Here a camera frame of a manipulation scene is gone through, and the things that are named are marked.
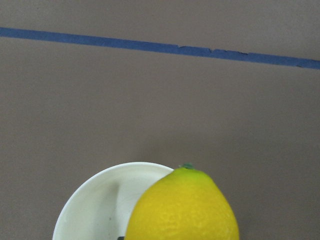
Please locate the yellow lemon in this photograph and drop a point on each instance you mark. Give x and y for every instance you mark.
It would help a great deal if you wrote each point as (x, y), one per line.
(186, 204)

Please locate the white bowl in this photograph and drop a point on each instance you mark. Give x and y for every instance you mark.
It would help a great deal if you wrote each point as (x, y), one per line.
(101, 207)

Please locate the brown paper table mat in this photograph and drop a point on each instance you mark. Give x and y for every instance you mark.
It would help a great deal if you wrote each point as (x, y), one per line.
(68, 111)

